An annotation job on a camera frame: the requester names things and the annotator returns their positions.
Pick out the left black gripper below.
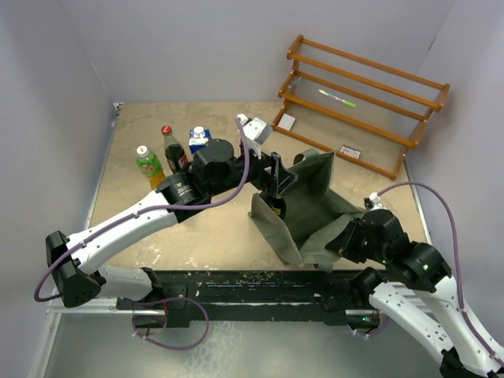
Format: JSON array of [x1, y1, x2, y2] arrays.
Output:
[[208, 141, 296, 197]]

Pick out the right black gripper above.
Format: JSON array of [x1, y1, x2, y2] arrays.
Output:
[[325, 216, 389, 264]]

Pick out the green canvas bag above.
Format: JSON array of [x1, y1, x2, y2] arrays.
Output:
[[249, 149, 365, 272]]

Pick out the blue white beverage carton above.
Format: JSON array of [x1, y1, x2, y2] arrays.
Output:
[[188, 126, 212, 155]]

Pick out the glass cola bottle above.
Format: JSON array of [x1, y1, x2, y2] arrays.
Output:
[[161, 125, 188, 173]]

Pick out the green bottle white cap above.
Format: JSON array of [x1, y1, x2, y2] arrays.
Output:
[[136, 145, 166, 190]]

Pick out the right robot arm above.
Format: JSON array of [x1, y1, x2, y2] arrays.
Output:
[[325, 209, 503, 377]]

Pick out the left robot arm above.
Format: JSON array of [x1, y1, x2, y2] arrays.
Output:
[[46, 139, 298, 309]]

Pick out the white card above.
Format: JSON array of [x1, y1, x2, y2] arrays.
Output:
[[277, 113, 296, 131]]

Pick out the small red white packet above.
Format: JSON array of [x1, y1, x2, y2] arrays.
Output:
[[339, 145, 361, 159]]

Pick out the green marker pen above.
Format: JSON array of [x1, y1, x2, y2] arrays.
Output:
[[318, 89, 357, 108]]

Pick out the wooden shelf rack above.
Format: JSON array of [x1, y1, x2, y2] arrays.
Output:
[[272, 35, 450, 180]]

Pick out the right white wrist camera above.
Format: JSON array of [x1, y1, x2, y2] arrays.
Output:
[[364, 192, 387, 211]]

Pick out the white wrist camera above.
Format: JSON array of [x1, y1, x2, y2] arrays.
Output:
[[364, 192, 387, 211], [236, 113, 272, 160]]

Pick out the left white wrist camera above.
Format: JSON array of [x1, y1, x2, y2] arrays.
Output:
[[236, 113, 272, 160]]

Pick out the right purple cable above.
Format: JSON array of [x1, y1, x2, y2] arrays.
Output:
[[350, 181, 504, 359]]

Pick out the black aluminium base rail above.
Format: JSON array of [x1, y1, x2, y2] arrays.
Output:
[[107, 269, 380, 329]]

